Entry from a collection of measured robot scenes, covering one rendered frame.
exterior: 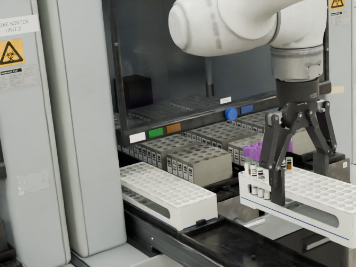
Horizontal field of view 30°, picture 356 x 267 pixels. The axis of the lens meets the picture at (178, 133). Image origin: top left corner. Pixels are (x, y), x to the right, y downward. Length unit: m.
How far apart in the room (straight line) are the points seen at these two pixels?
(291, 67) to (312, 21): 0.08
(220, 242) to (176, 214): 0.10
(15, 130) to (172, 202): 0.34
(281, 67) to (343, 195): 0.24
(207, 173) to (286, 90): 0.43
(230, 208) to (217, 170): 0.10
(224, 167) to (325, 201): 0.44
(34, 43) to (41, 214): 0.34
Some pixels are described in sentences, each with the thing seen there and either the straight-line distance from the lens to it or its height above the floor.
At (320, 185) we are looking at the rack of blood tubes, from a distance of 1.23.
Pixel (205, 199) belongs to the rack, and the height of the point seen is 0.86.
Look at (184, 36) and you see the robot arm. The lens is 1.02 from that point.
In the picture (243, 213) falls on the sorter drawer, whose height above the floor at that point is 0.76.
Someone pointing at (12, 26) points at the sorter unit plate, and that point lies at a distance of 1.27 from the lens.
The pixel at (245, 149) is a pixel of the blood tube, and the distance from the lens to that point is 1.29.
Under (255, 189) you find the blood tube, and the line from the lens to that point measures 1.29.
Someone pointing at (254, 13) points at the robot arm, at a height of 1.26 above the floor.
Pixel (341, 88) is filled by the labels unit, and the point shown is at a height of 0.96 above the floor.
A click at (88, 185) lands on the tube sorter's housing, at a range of 1.39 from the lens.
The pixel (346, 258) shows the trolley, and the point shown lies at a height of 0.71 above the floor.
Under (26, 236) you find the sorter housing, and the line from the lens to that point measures 1.37.
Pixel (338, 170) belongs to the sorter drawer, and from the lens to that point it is 1.71.
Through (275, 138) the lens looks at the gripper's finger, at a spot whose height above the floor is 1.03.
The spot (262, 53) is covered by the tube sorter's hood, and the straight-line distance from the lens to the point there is 1.58.
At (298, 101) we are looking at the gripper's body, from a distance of 1.17.
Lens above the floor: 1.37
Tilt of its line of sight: 16 degrees down
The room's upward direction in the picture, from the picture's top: 5 degrees counter-clockwise
